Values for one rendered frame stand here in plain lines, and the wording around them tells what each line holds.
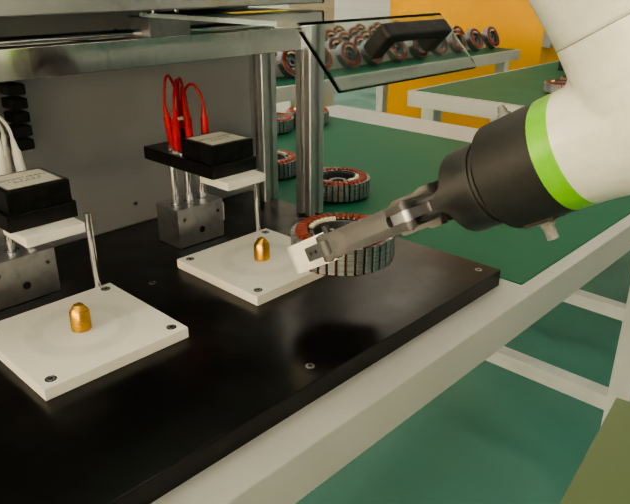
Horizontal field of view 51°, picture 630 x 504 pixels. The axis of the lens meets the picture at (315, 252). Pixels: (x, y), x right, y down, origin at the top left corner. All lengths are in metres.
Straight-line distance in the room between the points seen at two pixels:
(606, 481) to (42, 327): 0.53
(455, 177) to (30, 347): 0.42
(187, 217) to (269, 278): 0.17
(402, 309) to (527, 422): 1.21
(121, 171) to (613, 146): 0.68
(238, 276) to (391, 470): 1.00
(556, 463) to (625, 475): 1.21
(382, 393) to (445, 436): 1.18
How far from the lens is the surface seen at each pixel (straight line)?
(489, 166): 0.53
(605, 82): 0.48
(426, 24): 0.73
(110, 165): 0.96
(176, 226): 0.88
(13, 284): 0.79
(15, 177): 0.72
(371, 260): 0.67
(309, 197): 0.98
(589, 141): 0.49
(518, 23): 4.20
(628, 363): 1.65
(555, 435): 1.88
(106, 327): 0.69
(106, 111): 0.95
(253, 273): 0.78
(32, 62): 0.72
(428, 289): 0.78
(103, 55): 0.76
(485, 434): 1.84
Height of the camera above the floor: 1.11
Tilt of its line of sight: 23 degrees down
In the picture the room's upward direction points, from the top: straight up
